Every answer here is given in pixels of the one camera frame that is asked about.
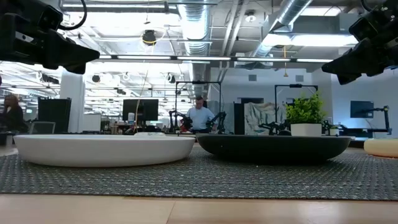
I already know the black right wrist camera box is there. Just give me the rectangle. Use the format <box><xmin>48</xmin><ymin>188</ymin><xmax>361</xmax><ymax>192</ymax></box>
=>
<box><xmin>348</xmin><ymin>15</ymin><xmax>379</xmax><ymax>43</ymax></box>

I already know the dark grey round plate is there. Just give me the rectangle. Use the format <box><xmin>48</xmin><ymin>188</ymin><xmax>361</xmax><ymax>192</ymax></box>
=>
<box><xmin>195</xmin><ymin>134</ymin><xmax>352</xmax><ymax>164</ymax></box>

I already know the grey woven placemat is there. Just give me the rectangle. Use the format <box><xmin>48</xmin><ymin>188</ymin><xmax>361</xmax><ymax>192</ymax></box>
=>
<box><xmin>0</xmin><ymin>146</ymin><xmax>398</xmax><ymax>202</ymax></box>

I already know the dark wall screen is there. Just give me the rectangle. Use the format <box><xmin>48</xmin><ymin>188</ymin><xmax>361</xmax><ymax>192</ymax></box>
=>
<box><xmin>350</xmin><ymin>100</ymin><xmax>375</xmax><ymax>119</ymax></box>

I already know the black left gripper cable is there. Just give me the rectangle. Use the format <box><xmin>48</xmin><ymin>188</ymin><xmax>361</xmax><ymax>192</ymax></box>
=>
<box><xmin>58</xmin><ymin>0</ymin><xmax>88</xmax><ymax>31</ymax></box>

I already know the long ceiling light strip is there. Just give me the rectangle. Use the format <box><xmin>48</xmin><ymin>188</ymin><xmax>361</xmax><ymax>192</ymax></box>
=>
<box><xmin>98</xmin><ymin>55</ymin><xmax>333</xmax><ymax>63</ymax></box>

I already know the black computer monitor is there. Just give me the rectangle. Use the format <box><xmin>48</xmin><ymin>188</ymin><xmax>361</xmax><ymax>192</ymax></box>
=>
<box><xmin>122</xmin><ymin>98</ymin><xmax>159</xmax><ymax>123</ymax></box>

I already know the black metal station frame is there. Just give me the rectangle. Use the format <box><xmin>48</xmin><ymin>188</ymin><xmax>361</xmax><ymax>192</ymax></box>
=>
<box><xmin>175</xmin><ymin>80</ymin><xmax>222</xmax><ymax>134</ymax></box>
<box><xmin>274</xmin><ymin>83</ymin><xmax>319</xmax><ymax>125</ymax></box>

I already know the person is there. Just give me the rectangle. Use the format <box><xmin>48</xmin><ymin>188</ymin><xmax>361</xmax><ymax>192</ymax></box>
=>
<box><xmin>185</xmin><ymin>96</ymin><xmax>216</xmax><ymax>134</ymax></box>
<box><xmin>0</xmin><ymin>94</ymin><xmax>29</xmax><ymax>133</ymax></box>

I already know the green plant in white pot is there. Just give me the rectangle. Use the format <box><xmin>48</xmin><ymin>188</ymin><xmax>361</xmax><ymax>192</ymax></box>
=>
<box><xmin>285</xmin><ymin>91</ymin><xmax>326</xmax><ymax>137</ymax></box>

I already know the black tall cabinet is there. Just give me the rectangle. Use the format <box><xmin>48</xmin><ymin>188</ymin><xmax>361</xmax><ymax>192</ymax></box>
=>
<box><xmin>37</xmin><ymin>97</ymin><xmax>72</xmax><ymax>134</ymax></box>

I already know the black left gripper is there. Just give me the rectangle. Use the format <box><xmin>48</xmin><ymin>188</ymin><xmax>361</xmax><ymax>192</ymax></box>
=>
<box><xmin>0</xmin><ymin>0</ymin><xmax>101</xmax><ymax>75</ymax></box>

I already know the pale yellow round object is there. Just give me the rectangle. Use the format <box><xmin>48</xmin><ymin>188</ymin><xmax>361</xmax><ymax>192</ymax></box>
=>
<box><xmin>363</xmin><ymin>138</ymin><xmax>398</xmax><ymax>159</ymax></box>

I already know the pale draped cloth cover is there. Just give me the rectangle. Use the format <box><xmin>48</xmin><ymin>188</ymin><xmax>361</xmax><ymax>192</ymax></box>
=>
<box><xmin>244</xmin><ymin>102</ymin><xmax>287</xmax><ymax>136</ymax></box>

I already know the silver ribbed ventilation duct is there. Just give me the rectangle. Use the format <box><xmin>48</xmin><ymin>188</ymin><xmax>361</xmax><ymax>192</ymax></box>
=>
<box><xmin>177</xmin><ymin>0</ymin><xmax>213</xmax><ymax>82</ymax></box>
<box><xmin>248</xmin><ymin>0</ymin><xmax>313</xmax><ymax>62</ymax></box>

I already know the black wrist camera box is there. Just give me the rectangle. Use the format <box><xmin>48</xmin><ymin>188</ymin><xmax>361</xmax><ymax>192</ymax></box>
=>
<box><xmin>348</xmin><ymin>15</ymin><xmax>379</xmax><ymax>43</ymax></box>
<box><xmin>37</xmin><ymin>4</ymin><xmax>64</xmax><ymax>31</ymax></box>

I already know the grey office chair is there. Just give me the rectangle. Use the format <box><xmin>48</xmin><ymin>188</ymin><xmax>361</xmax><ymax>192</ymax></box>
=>
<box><xmin>29</xmin><ymin>121</ymin><xmax>57</xmax><ymax>135</ymax></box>

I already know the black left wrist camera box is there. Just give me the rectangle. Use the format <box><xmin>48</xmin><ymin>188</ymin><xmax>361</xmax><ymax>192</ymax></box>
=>
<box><xmin>37</xmin><ymin>4</ymin><xmax>64</xmax><ymax>31</ymax></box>

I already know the yellow hanging cord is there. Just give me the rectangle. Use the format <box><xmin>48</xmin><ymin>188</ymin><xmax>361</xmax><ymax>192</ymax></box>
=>
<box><xmin>282</xmin><ymin>45</ymin><xmax>289</xmax><ymax>78</ymax></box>

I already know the black ceiling cable reel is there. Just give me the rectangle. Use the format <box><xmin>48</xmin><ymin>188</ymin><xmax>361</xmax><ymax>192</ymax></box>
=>
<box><xmin>142</xmin><ymin>29</ymin><xmax>157</xmax><ymax>46</ymax></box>

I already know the white pillar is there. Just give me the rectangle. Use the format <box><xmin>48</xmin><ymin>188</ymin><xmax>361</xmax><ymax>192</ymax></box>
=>
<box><xmin>60</xmin><ymin>70</ymin><xmax>86</xmax><ymax>133</ymax></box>

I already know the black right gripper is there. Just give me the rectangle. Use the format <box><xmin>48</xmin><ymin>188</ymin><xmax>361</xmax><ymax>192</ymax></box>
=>
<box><xmin>322</xmin><ymin>0</ymin><xmax>398</xmax><ymax>85</ymax></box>

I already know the white round plate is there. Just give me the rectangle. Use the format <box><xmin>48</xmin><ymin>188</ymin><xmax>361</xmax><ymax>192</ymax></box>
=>
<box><xmin>12</xmin><ymin>133</ymin><xmax>196</xmax><ymax>168</ymax></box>

